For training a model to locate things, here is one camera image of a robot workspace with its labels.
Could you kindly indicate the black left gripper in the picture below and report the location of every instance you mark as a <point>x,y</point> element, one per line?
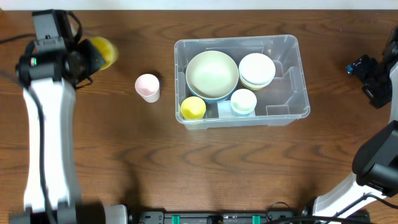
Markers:
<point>86,58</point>

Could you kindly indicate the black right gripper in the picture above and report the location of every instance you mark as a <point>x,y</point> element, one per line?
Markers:
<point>372,79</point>

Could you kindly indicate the yellow plastic cup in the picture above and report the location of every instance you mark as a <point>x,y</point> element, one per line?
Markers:
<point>108,51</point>
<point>193,108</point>

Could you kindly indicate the pink plastic cup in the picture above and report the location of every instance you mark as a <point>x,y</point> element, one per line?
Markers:
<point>148,87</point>

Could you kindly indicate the yellow plastic cup front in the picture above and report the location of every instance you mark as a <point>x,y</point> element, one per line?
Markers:
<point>193,108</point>

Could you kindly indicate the white small bowl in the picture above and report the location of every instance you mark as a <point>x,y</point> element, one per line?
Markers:
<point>257,69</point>

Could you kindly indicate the yellow small bowl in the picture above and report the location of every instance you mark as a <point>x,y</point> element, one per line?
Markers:
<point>254,87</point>

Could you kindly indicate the beige large bowl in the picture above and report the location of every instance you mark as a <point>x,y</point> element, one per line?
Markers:
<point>212,74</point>

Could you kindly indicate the cream plastic cup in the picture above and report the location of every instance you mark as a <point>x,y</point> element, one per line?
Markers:
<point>243,99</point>

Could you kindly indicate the light blue plastic cup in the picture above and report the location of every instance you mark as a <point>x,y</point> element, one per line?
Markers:
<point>238,113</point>

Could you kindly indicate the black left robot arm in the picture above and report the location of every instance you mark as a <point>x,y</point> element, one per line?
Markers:
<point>53,67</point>

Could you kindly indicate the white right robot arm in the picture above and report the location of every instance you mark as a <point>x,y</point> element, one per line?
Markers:
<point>374,168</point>

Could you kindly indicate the clear plastic storage container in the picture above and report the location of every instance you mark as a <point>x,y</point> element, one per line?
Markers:
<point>279,103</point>

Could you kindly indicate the white label sticker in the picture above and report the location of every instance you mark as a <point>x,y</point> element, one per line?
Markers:
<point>225,111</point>

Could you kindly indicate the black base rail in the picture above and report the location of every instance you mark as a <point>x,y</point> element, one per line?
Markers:
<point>276,216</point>

